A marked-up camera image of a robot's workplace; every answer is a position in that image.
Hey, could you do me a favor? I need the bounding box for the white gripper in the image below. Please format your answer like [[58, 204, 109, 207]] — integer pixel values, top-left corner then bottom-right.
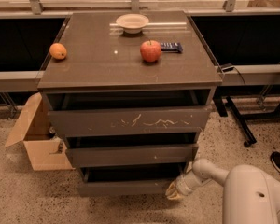
[[165, 171, 205, 201]]

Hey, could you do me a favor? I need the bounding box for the grey bottom drawer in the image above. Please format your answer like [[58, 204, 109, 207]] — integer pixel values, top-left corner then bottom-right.
[[77, 162, 187, 197]]

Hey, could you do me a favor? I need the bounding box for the grey drawer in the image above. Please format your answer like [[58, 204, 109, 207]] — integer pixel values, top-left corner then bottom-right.
[[46, 93, 210, 137], [66, 133, 198, 167], [77, 162, 187, 197]]

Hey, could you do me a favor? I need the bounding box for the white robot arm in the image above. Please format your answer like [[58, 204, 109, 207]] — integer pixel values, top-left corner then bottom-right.
[[165, 159, 280, 224]]

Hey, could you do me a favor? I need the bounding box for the grey middle drawer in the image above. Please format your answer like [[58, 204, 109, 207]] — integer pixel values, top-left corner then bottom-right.
[[66, 133, 198, 167]]

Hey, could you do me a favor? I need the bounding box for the grey drawer cabinet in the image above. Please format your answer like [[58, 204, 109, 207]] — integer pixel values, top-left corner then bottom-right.
[[37, 10, 223, 179]]

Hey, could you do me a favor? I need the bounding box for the grey top drawer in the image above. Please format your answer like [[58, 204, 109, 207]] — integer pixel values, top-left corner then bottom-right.
[[46, 93, 210, 137]]

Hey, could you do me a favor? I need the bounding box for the black wheeled stand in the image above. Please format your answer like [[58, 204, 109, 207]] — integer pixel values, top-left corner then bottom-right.
[[213, 91, 280, 147]]

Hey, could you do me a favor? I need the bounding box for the open cardboard box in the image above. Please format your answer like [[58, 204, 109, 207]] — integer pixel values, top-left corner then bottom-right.
[[5, 93, 73, 171]]

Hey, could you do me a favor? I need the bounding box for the red apple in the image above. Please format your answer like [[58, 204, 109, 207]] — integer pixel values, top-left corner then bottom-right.
[[140, 40, 161, 63]]

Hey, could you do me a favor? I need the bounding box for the white bowl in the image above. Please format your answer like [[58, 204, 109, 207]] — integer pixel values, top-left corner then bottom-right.
[[116, 14, 149, 34]]

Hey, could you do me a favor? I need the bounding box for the orange fruit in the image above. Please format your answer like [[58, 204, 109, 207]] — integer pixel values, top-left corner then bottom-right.
[[49, 43, 67, 60]]

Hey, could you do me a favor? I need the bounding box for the black cable with plug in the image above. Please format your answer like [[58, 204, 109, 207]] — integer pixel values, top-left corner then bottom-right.
[[217, 63, 247, 87]]

